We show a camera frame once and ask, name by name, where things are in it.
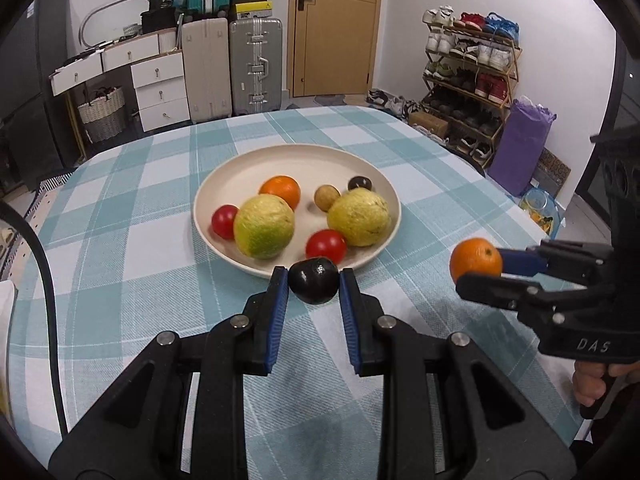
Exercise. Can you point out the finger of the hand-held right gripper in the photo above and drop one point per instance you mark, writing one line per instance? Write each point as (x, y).
(520, 261)
(495, 290)

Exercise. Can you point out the beige suitcase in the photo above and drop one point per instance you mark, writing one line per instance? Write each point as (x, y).
(205, 70)

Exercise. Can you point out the black cabinet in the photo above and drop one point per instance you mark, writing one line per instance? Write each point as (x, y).
(30, 100)

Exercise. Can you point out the dark purple plum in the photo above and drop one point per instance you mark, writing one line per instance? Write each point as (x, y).
(314, 280)
(359, 182)

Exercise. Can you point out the yellow-green guava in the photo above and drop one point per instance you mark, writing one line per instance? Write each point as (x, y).
(359, 217)
(263, 227)

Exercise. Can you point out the wooden shoe rack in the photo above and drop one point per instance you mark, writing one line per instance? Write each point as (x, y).
(510, 85)

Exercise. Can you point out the small white basket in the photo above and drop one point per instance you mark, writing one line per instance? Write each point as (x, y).
(131, 31)

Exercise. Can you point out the brown doormat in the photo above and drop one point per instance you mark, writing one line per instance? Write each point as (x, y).
(552, 170)

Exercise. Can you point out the yellow and black box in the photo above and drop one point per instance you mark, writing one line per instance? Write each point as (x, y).
(254, 10)

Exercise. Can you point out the striped floor mat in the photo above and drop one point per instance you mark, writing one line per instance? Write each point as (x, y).
(56, 181)

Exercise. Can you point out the brown longan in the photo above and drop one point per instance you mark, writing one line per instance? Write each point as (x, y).
(326, 198)

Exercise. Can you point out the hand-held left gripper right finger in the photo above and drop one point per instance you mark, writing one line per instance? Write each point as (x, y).
(350, 320)

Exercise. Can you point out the loose sneakers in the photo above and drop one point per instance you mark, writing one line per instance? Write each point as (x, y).
(392, 102)

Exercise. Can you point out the silver suitcase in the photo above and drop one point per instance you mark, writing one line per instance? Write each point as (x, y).
(255, 65)

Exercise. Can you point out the black bag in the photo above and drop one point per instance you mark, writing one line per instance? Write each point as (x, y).
(160, 21)

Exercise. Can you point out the wooden door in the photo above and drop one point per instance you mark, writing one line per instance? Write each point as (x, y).
(335, 30)

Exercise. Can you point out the red tomato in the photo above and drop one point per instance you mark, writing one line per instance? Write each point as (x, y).
(223, 221)
(326, 246)

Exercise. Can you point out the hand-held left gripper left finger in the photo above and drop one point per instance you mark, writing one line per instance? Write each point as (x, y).
(277, 310)

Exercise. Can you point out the orange mandarin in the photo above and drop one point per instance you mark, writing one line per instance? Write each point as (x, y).
(475, 259)
(281, 191)

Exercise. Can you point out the blue bowl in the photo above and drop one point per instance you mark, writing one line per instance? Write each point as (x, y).
(540, 210)

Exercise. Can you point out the person's right hand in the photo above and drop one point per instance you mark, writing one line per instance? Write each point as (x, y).
(590, 385)

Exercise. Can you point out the group of assorted shoes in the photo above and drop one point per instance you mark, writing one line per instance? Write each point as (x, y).
(460, 55)

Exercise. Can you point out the cardboard box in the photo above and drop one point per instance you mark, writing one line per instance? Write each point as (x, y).
(427, 124)

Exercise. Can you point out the woven basket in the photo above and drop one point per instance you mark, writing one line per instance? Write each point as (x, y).
(101, 115)

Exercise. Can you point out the purple bag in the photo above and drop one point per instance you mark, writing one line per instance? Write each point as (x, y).
(520, 145)

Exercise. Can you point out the cream round plate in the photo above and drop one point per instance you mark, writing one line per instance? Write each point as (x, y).
(235, 180)

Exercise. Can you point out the white drawer cabinet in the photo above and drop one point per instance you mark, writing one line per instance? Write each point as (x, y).
(157, 95)

